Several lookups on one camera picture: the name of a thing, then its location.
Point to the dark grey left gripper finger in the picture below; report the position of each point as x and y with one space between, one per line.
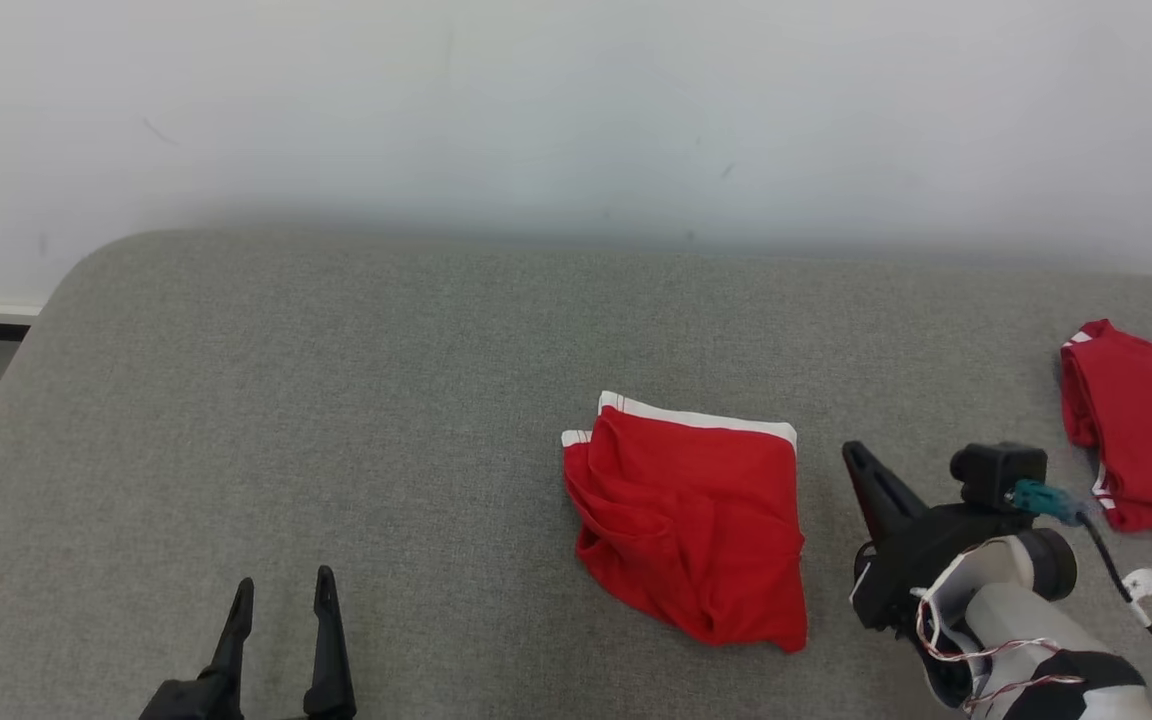
330 670
236 650

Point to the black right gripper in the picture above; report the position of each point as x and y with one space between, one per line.
911 560

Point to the red shorts white hem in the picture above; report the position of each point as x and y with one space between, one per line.
696 520

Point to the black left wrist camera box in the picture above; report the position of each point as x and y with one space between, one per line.
186 702

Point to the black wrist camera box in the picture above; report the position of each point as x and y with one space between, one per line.
996 472
186 702

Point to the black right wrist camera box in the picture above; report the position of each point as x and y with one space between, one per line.
996 472

